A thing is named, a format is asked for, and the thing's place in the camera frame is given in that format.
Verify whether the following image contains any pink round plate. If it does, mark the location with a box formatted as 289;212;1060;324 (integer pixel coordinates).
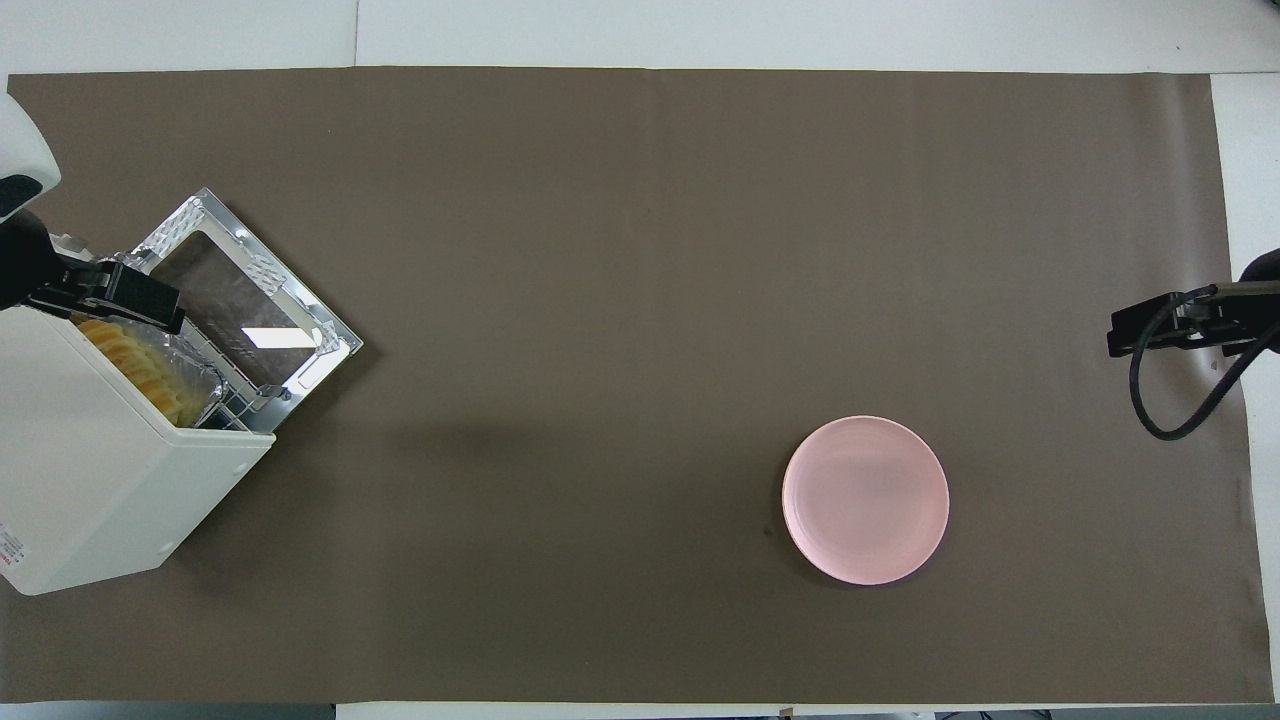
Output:
782;415;950;587

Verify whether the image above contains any wire oven rack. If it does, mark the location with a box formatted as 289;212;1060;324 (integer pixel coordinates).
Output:
195;330;278;433

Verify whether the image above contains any brown table mat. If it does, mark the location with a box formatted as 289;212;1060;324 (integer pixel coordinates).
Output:
5;67;1273;704

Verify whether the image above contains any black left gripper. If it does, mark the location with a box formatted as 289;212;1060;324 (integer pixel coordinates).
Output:
0;210;187;335

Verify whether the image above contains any aluminium foil tray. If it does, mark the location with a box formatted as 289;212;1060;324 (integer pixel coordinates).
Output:
75;315;224;429

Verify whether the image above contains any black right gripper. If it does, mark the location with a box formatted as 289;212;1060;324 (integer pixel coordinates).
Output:
1107;248;1280;359

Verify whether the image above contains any silver glass oven door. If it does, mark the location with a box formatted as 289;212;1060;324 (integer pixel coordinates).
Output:
130;187;364;411

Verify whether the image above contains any yellow ridged bread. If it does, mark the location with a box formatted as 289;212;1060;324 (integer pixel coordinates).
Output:
78;318;187;426

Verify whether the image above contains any white toaster oven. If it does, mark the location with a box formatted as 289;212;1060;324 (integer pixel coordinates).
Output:
0;300;277;597

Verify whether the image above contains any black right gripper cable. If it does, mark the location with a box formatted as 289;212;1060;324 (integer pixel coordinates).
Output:
1129;286;1280;442

